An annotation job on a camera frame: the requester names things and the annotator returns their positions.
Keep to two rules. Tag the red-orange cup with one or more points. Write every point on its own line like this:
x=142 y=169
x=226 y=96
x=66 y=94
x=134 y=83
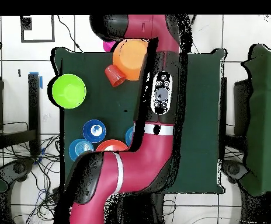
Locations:
x=114 y=75

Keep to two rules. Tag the large light orange bowl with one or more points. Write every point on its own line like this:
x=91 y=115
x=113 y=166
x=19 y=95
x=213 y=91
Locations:
x=130 y=60

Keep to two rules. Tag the large pink bowl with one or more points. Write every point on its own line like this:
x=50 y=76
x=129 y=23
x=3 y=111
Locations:
x=108 y=46

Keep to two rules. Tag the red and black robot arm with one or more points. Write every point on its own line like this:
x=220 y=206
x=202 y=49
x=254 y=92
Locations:
x=144 y=158

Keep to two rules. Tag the small light blue bowl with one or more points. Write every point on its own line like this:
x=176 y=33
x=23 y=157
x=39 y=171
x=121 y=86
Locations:
x=79 y=147
x=129 y=136

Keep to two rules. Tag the shallow red-orange bowl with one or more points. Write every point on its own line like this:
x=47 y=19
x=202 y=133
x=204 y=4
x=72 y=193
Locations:
x=112 y=144

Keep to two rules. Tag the small dark blue bowl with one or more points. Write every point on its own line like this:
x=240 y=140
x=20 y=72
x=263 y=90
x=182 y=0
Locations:
x=88 y=135

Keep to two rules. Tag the dark green tablecloth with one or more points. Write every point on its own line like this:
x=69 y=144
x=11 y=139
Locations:
x=201 y=116

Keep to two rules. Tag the light green bowl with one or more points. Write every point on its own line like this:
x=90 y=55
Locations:
x=69 y=91

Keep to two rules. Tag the dark grey chair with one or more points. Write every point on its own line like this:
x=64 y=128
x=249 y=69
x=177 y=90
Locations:
x=233 y=169

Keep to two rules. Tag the grey tripod legs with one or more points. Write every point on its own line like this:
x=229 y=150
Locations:
x=193 y=19

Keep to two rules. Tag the black chair base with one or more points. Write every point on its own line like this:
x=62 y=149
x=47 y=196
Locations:
x=18 y=168

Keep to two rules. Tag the black bench frame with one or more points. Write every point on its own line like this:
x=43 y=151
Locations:
x=33 y=105

